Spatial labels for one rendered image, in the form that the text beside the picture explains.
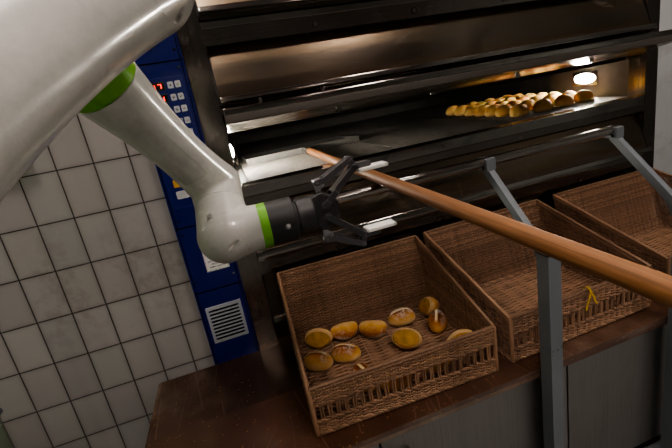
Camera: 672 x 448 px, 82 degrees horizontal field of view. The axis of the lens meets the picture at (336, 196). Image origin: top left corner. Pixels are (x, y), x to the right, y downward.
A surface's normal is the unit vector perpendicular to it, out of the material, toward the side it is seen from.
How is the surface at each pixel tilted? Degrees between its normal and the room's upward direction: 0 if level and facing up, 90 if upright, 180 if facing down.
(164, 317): 90
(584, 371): 90
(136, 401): 90
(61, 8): 66
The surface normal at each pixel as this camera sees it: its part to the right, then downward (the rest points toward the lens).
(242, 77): 0.21, -0.13
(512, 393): 0.28, 0.21
